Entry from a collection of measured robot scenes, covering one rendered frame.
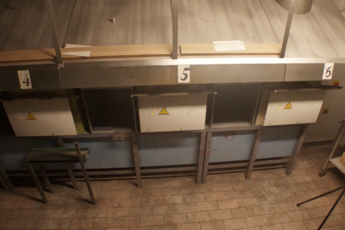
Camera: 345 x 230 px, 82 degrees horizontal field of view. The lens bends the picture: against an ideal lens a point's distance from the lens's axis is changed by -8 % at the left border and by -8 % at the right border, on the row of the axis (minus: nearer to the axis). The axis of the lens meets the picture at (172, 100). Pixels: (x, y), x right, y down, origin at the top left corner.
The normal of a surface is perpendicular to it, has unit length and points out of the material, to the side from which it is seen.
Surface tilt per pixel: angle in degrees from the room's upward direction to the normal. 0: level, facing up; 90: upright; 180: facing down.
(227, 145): 90
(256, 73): 80
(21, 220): 0
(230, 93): 90
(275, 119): 90
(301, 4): 90
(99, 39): 33
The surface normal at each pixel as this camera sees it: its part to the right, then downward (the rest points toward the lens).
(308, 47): 0.04, -0.48
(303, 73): 0.08, 0.30
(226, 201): 0.00, -0.88
